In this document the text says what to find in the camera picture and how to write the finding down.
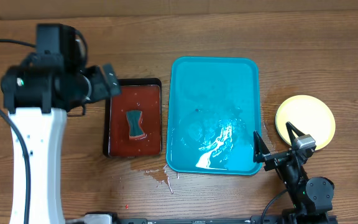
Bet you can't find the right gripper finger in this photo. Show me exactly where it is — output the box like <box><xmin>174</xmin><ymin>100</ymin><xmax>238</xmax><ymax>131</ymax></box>
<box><xmin>285</xmin><ymin>121</ymin><xmax>305</xmax><ymax>150</ymax></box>
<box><xmin>253</xmin><ymin>131</ymin><xmax>270</xmax><ymax>157</ymax></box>

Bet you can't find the yellow plate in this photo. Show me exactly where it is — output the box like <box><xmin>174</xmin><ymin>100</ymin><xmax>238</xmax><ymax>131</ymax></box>
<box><xmin>275</xmin><ymin>95</ymin><xmax>336</xmax><ymax>150</ymax></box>

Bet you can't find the green orange sponge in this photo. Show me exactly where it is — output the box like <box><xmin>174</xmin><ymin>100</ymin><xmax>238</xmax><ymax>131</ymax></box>
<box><xmin>126</xmin><ymin>110</ymin><xmax>146</xmax><ymax>140</ymax></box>

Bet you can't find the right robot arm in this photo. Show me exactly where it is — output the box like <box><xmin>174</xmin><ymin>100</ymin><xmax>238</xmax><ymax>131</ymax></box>
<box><xmin>251</xmin><ymin>122</ymin><xmax>337</xmax><ymax>224</ymax></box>

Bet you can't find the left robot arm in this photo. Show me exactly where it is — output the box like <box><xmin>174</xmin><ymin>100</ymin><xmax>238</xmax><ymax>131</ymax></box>
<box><xmin>1</xmin><ymin>64</ymin><xmax>121</xmax><ymax>223</ymax></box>

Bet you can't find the black tray with red water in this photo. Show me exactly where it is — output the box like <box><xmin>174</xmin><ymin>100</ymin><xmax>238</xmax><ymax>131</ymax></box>
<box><xmin>103</xmin><ymin>78</ymin><xmax>162</xmax><ymax>158</ymax></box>

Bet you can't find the teal plastic tray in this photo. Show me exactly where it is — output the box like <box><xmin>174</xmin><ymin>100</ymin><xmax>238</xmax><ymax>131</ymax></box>
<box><xmin>166</xmin><ymin>56</ymin><xmax>262</xmax><ymax>175</ymax></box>

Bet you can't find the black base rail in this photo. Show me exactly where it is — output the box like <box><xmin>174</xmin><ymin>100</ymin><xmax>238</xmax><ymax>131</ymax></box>
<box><xmin>84</xmin><ymin>211</ymin><xmax>338</xmax><ymax>224</ymax></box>

